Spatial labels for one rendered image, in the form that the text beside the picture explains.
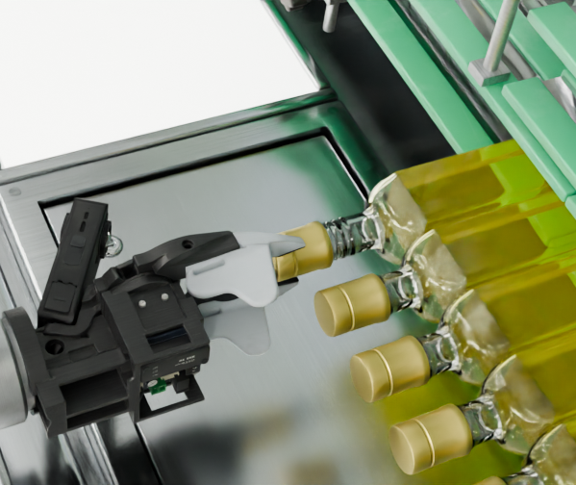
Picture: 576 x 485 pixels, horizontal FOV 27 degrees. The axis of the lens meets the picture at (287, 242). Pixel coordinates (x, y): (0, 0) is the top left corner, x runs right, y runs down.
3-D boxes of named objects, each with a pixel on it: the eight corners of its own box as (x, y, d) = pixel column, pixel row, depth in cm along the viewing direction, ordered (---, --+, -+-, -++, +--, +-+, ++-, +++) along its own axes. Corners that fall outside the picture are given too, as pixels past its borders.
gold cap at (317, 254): (309, 242, 91) (256, 258, 89) (314, 211, 88) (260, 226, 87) (330, 277, 89) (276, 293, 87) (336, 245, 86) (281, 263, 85)
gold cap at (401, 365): (400, 353, 85) (344, 372, 84) (409, 324, 82) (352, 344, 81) (424, 394, 83) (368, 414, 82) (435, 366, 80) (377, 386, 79)
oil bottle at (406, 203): (574, 160, 101) (348, 226, 93) (593, 112, 97) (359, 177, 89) (613, 208, 98) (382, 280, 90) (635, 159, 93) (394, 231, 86)
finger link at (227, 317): (314, 352, 88) (200, 379, 84) (280, 292, 91) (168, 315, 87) (325, 325, 86) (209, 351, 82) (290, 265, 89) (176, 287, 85)
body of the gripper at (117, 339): (213, 399, 83) (44, 456, 79) (167, 306, 88) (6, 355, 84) (220, 334, 78) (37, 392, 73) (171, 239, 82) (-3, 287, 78)
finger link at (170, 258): (244, 275, 85) (129, 321, 83) (235, 257, 85) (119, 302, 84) (239, 236, 81) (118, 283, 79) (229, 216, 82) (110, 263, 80)
